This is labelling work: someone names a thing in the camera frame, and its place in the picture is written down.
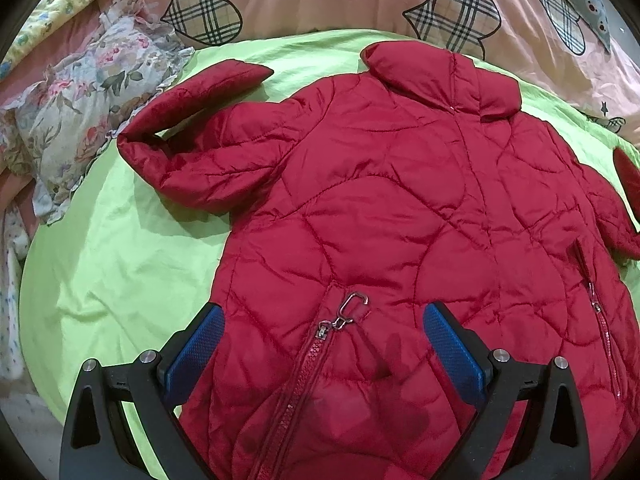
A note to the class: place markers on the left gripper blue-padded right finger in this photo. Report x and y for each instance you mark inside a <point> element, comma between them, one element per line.
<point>552,440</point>

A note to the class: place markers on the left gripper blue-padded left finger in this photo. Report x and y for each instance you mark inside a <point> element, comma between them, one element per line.
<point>97,441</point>

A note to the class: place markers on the red quilted puffer jacket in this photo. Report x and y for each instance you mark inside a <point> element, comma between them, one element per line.
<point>353,204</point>

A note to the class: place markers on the white dotted bed sheet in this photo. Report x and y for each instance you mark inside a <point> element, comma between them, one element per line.
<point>14,247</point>

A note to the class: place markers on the pink blanket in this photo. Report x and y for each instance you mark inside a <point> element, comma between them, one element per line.
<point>17,181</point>

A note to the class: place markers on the floral ruffled pillow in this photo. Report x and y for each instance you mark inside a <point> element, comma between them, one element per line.
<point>55,129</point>

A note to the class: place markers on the pink duvet with plaid hearts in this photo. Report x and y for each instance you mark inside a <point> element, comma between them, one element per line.
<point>515,35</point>

